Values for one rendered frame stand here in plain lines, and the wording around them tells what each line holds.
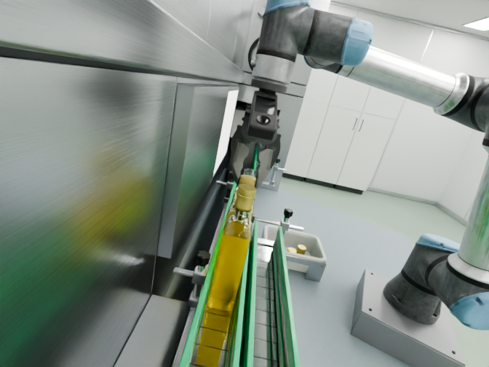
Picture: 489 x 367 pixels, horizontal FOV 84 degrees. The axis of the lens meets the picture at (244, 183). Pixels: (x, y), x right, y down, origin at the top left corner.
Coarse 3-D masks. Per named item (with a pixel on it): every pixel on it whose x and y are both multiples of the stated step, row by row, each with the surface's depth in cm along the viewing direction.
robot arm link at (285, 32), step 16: (272, 0) 46; (288, 0) 44; (304, 0) 45; (272, 16) 46; (288, 16) 45; (304, 16) 45; (272, 32) 46; (288, 32) 46; (304, 32) 46; (272, 48) 47; (288, 48) 47
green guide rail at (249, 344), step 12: (252, 240) 77; (252, 252) 69; (252, 264) 63; (252, 276) 58; (252, 288) 55; (252, 300) 52; (252, 312) 49; (252, 324) 46; (252, 336) 44; (240, 348) 50; (252, 348) 42; (240, 360) 47; (252, 360) 40
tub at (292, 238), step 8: (264, 232) 102; (272, 232) 108; (288, 232) 108; (296, 232) 108; (272, 240) 109; (288, 240) 109; (296, 240) 108; (304, 240) 108; (312, 240) 108; (296, 248) 109; (312, 248) 108; (320, 248) 100; (296, 256) 92; (304, 256) 92; (320, 256) 97
